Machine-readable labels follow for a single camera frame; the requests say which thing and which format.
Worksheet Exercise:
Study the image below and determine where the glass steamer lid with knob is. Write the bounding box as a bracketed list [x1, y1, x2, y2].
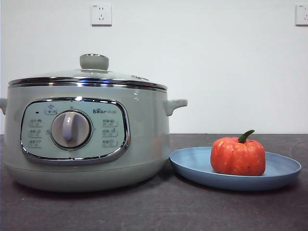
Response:
[8, 53, 167, 91]

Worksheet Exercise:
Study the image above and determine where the orange pumpkin with green stem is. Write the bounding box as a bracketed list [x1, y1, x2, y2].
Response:
[210, 129, 267, 176]

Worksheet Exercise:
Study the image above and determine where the pale green electric steamer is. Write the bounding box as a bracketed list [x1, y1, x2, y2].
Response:
[0, 85, 188, 193]

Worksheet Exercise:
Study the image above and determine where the blue round plate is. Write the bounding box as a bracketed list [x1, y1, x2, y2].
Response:
[169, 146, 302, 192]

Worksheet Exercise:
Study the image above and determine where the white wall socket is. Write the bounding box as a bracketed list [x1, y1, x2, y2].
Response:
[91, 3, 113, 26]
[295, 4, 308, 26]

